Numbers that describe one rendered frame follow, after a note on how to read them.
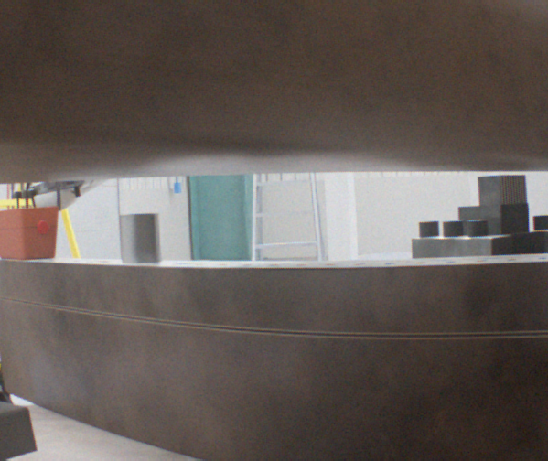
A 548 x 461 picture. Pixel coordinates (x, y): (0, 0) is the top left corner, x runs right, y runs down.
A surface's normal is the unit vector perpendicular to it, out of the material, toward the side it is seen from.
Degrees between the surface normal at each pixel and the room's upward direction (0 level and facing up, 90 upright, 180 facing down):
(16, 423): 90
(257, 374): 90
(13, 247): 97
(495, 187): 90
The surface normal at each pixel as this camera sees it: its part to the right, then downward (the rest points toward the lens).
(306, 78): 0.76, -0.04
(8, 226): -0.71, 0.16
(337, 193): -0.40, 0.03
